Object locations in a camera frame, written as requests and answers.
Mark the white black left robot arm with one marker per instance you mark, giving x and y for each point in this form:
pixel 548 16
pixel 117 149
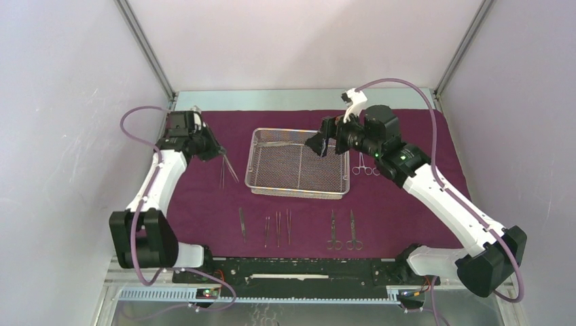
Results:
pixel 141 233

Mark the corner aluminium post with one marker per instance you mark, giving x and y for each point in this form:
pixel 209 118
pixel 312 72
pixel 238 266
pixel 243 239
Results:
pixel 464 45
pixel 146 48

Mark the grey scalpel handle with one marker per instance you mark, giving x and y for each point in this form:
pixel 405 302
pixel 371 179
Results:
pixel 242 224
pixel 276 144

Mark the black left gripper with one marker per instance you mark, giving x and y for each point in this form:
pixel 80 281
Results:
pixel 214 149

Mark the steel instrument tray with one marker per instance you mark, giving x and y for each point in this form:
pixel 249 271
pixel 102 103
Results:
pixel 295 170

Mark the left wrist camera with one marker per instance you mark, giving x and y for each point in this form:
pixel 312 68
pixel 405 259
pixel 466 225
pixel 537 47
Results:
pixel 185 123

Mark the left corner aluminium post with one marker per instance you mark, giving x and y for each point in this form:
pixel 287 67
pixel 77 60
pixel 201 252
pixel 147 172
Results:
pixel 146 48

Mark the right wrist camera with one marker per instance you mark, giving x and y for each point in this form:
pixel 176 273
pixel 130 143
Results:
pixel 373 121

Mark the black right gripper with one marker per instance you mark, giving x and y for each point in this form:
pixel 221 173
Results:
pixel 329 129

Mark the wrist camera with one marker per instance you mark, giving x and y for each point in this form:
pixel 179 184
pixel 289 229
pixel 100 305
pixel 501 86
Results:
pixel 373 121
pixel 185 123

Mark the grey cable duct strip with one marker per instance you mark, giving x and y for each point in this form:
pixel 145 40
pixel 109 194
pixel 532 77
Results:
pixel 188 295

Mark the steel forceps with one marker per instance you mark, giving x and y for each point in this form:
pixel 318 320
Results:
pixel 333 243
pixel 353 243
pixel 361 167

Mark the right corner aluminium post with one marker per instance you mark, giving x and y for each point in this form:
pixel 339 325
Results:
pixel 464 45

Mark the aluminium frame rail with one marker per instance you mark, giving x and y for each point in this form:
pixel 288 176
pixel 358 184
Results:
pixel 246 271

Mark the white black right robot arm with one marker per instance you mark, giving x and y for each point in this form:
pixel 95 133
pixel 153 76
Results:
pixel 489 261

